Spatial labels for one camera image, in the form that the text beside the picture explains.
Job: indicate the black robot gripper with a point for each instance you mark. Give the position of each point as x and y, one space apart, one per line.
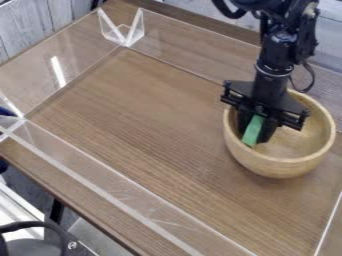
282 110

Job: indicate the green rectangular block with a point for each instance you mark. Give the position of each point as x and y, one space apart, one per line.
253 131

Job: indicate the light wooden bowl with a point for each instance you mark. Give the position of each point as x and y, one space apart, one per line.
293 152

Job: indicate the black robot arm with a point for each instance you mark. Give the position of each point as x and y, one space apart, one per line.
288 24

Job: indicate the black table leg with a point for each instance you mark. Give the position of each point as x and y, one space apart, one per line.
57 211

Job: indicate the blue object at left edge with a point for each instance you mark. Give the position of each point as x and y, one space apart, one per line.
6 112

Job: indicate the clear acrylic enclosure walls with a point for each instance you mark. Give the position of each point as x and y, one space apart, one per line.
119 133

